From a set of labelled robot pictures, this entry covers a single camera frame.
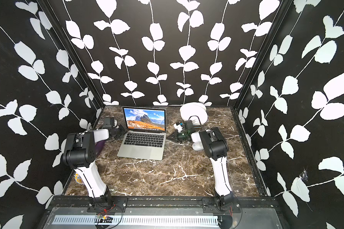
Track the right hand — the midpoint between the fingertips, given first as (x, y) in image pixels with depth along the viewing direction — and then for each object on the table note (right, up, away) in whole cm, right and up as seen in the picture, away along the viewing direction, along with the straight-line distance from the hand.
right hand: (166, 136), depth 99 cm
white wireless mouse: (+21, -6, -5) cm, 23 cm away
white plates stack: (+21, +18, +2) cm, 27 cm away
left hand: (-28, +6, +4) cm, 29 cm away
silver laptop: (-15, +2, +4) cm, 16 cm away
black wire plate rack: (+20, +15, -3) cm, 25 cm away
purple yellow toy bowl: (-48, -22, -20) cm, 57 cm away
